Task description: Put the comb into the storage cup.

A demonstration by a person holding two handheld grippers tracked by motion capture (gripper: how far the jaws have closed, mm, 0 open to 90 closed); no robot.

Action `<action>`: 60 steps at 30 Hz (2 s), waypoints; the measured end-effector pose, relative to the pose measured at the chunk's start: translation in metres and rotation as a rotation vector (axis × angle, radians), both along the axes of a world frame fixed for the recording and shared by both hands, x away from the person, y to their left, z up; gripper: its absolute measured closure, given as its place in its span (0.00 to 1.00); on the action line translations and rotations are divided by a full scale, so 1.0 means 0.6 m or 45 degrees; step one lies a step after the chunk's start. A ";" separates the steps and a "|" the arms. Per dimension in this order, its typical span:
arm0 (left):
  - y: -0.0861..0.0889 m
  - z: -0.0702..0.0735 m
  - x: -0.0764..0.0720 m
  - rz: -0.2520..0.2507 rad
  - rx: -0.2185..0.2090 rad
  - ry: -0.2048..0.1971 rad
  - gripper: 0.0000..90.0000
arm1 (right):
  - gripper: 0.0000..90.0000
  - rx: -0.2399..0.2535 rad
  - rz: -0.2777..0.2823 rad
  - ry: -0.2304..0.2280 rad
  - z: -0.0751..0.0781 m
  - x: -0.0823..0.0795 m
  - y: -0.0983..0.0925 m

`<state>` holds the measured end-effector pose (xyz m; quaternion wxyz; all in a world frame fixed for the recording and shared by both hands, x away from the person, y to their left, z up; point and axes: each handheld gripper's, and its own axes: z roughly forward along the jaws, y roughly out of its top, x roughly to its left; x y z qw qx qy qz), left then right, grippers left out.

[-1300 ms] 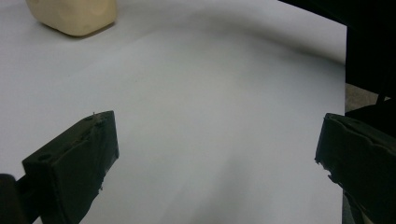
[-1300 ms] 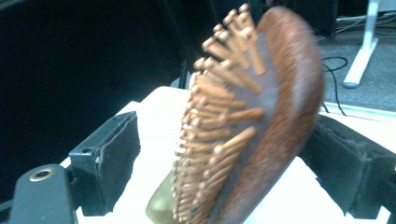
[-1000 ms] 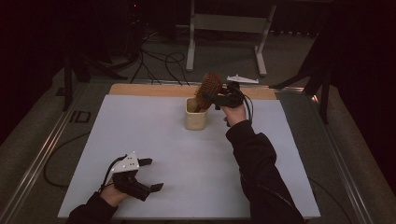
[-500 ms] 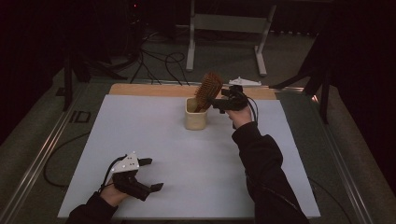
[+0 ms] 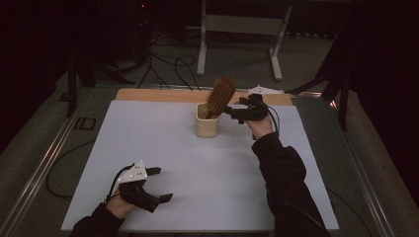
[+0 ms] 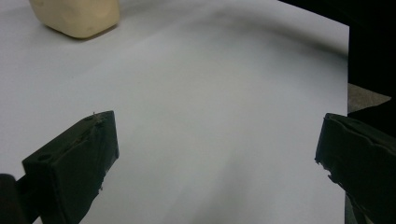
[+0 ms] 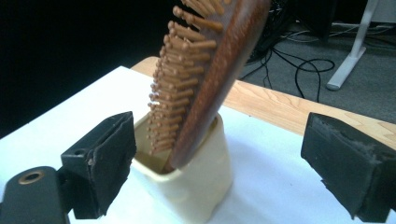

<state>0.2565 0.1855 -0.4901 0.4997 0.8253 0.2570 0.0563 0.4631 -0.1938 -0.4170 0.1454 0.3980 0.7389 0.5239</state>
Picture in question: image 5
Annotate person's left hand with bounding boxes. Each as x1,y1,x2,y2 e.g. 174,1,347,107
105,192,137,220

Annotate wooden hairbrush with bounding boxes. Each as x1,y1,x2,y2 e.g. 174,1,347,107
205,76,237,120

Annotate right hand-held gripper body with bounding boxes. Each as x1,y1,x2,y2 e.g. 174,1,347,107
231,84,285,125

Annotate metal floor rail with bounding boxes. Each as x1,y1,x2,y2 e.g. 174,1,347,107
0,88,97,237
291,93,396,237

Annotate white metal desk frame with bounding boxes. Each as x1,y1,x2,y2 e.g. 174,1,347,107
196,0,294,82

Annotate black floor cable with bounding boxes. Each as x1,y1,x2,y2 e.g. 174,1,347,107
45,138,97,200
325,187,374,237

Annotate tangled black floor cables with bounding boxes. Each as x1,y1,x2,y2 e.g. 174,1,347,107
137,31,203,92

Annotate cream plastic container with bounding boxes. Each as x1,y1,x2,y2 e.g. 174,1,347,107
195,102,221,138

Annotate wooden table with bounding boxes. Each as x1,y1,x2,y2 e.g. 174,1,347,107
115,87,294,107

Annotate person's right hand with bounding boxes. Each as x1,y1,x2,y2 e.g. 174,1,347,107
245,118,275,141

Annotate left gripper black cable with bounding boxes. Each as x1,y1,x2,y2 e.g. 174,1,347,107
104,163,136,204

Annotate white table mat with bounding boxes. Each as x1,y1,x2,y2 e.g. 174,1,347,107
60,99,340,232

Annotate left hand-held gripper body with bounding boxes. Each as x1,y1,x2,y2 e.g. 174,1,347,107
117,160,162,213

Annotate black stand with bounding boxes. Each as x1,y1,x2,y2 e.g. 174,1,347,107
64,45,136,119
285,31,353,132

